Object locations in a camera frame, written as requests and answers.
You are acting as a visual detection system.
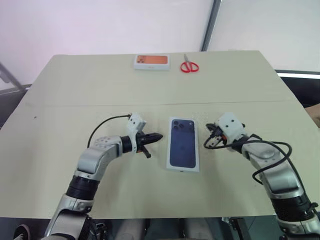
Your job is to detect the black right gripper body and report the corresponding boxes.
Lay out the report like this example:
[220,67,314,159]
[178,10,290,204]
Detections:
[208,124,227,149]

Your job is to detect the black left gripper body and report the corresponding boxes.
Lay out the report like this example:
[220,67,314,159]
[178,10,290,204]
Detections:
[135,131,153,160]

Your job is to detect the white box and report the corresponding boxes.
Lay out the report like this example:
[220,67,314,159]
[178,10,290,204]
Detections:
[133,54,172,71]
[165,116,201,174]

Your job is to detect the white box, orange phone print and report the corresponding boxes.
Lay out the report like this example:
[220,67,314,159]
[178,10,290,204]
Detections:
[133,54,172,71]

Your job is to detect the brown cardboard box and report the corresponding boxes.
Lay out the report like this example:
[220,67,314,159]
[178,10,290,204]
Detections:
[305,103,320,130]

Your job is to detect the beige rounded shape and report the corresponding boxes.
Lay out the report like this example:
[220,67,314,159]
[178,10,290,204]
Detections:
[117,218,149,240]
[184,218,216,240]

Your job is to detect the dark furniture with light strip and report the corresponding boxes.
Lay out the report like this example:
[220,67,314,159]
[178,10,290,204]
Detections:
[273,68,320,108]

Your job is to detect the black vented block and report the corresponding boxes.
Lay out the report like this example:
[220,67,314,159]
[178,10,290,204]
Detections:
[86,219,111,240]

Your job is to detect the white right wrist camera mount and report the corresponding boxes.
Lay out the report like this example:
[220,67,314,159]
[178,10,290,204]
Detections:
[215,112,249,153]

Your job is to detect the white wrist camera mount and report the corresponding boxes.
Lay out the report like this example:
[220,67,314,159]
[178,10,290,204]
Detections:
[215,112,249,153]
[126,112,148,154]

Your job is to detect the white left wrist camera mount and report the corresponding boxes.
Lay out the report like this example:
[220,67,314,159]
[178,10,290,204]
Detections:
[126,112,148,154]

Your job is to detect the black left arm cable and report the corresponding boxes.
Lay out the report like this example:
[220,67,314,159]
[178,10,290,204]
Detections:
[87,113,133,150]

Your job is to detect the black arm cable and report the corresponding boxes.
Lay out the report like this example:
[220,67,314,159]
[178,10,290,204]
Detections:
[203,133,293,186]
[87,113,133,150]

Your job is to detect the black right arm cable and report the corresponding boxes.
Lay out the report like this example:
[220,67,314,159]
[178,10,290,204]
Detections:
[203,133,293,186]

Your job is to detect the red-handled scissors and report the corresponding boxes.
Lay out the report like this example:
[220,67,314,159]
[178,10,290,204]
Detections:
[179,53,200,74]

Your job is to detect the grey metal bracket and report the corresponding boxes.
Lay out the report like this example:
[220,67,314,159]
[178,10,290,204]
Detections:
[221,216,251,240]

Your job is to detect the grey vertical post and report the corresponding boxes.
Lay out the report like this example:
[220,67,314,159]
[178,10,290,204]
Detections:
[201,0,222,52]

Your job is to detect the grey metal frame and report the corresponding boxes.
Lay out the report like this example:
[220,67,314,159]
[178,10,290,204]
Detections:
[0,61,32,97]

